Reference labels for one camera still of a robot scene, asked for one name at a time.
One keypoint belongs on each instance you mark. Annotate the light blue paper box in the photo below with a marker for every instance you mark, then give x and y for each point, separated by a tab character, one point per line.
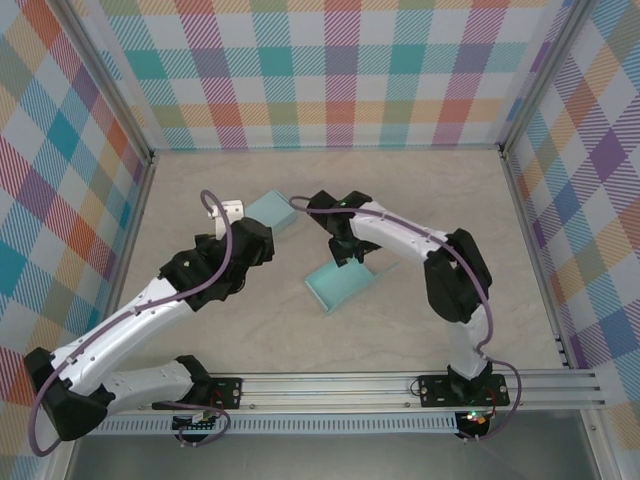
340	287
272	207

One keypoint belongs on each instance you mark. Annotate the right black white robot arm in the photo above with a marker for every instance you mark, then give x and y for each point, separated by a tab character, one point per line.
400	230

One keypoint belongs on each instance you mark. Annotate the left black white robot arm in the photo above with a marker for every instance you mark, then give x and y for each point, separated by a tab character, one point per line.
125	325

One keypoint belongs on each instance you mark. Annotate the grey metal panel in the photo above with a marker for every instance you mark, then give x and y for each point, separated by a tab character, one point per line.
325	457

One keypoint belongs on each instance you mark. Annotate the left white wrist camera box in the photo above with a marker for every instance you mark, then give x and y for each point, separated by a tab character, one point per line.
231	210

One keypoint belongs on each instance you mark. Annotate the aluminium table edge rail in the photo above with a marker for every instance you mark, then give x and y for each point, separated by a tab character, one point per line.
534	250
125	250

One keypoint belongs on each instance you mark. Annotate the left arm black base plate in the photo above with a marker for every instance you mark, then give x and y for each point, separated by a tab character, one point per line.
230	395

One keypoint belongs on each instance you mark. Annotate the aluminium mounting rail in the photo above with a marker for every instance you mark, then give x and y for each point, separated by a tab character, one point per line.
325	392

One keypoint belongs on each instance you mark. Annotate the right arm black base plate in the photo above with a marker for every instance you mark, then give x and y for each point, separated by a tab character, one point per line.
435	390

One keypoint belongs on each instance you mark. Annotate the aluminium frame post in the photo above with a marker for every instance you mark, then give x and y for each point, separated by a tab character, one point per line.
111	85
544	75

